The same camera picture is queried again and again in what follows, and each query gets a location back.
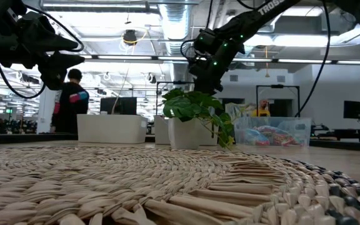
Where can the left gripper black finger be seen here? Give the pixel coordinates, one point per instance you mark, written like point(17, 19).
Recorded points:
point(69, 60)
point(58, 39)

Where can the red granola bar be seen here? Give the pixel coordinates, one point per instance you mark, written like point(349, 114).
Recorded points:
point(292, 141)
point(277, 132)

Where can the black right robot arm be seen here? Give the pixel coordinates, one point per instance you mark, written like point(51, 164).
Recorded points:
point(252, 18)

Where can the green potted plant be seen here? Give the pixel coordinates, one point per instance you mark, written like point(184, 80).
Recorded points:
point(184, 107)

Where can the person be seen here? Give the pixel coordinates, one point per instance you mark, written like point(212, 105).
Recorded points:
point(70, 103)
point(262, 112)

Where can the black monitor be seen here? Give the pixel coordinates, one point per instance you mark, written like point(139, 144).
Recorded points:
point(119, 105)

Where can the white plastic bin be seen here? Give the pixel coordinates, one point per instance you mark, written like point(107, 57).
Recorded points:
point(111, 129)

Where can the clear plastic bin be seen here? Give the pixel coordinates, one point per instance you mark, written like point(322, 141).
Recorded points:
point(302, 125)

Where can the round woven placemat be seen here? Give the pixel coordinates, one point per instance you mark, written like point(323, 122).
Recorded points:
point(136, 181)

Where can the black desk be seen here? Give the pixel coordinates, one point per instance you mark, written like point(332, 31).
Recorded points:
point(345, 132)

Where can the black speaker box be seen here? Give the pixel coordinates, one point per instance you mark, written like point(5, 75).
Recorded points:
point(352, 109)

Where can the black gantry frame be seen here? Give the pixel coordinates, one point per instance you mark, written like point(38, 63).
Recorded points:
point(173, 82)
point(277, 86)

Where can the black ceiling camera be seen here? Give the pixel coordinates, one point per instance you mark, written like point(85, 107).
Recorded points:
point(130, 37)

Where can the silver ventilation duct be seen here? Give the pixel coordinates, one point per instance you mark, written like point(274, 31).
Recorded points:
point(175, 22)

